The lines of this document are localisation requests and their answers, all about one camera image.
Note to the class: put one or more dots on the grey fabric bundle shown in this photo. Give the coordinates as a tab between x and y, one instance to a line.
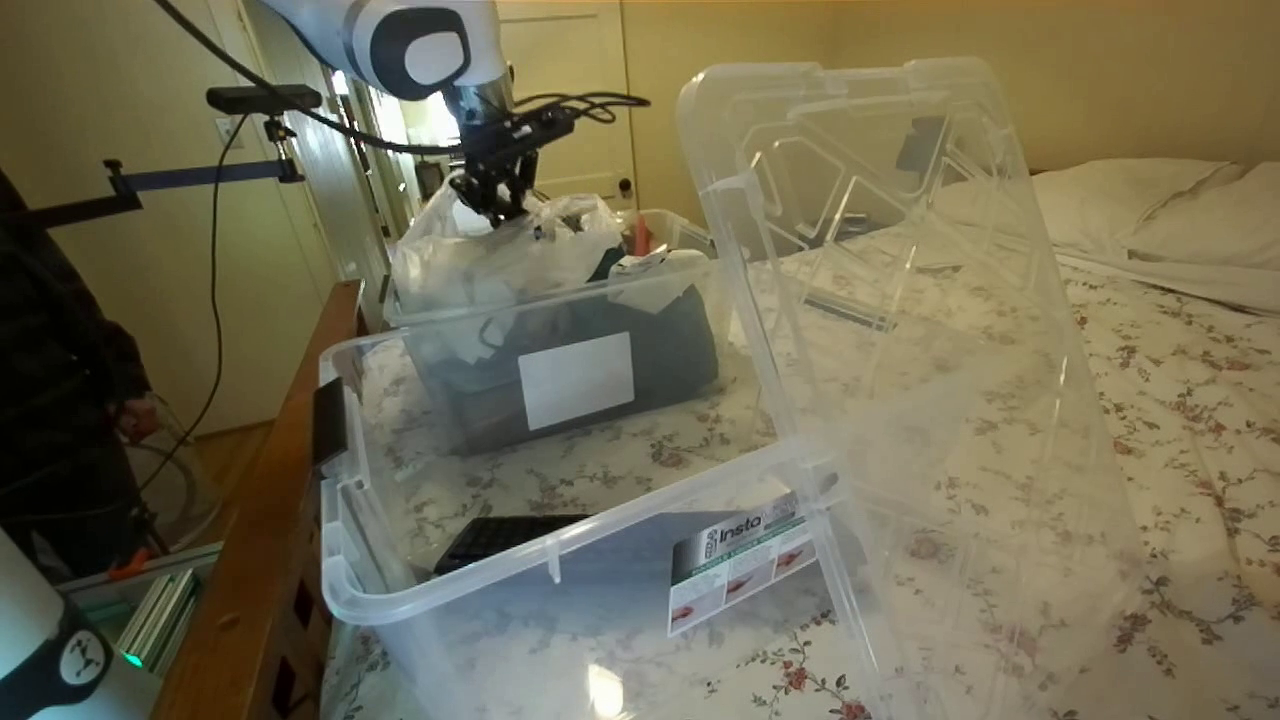
675	354

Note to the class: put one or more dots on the small red object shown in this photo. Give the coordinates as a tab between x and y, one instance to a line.
642	239

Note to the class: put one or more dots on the white plastic bag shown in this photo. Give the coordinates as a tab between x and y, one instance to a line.
455	263

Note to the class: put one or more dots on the white pillow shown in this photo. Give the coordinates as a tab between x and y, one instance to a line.
1175	222

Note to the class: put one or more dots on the large clear plastic bin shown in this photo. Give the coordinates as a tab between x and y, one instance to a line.
560	624

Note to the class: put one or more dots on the blank white label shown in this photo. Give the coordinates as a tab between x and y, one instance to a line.
577	381

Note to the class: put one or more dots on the black computer keyboard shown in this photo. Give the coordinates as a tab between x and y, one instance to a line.
492	538

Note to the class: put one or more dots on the clear plastic bin lid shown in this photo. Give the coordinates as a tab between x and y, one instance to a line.
923	346

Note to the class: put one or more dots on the silver box with green light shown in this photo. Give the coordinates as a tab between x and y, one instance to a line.
161	620

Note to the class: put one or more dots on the small clear plastic bin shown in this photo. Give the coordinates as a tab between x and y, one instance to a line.
664	362

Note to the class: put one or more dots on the wooden bed footboard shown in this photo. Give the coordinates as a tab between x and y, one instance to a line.
253	560

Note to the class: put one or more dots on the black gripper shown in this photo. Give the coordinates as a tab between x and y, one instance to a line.
496	154

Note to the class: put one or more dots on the printed bin sticker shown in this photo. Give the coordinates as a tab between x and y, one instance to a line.
743	560

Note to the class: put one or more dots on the floral bedsheet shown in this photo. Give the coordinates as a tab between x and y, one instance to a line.
1175	440

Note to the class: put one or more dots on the white and black device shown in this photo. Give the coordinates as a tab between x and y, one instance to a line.
40	654

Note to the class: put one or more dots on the cream panelled door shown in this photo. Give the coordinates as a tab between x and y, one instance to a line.
585	83

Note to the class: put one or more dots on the black camera boom stand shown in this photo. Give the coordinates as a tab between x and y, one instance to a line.
202	172

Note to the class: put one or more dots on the person in dark clothes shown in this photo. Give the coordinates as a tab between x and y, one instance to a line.
54	403

